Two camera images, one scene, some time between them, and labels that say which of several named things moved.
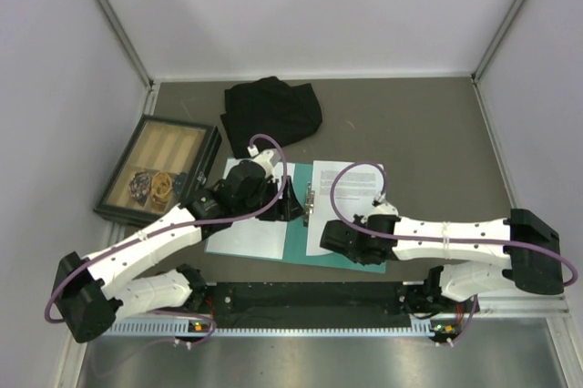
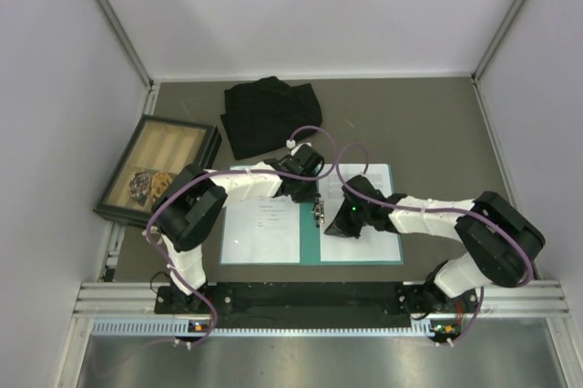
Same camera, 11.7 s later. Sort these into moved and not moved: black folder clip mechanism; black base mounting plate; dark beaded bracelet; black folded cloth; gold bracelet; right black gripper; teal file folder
Moved: black folder clip mechanism; right black gripper; teal file folder
Not moved: gold bracelet; black folded cloth; black base mounting plate; dark beaded bracelet
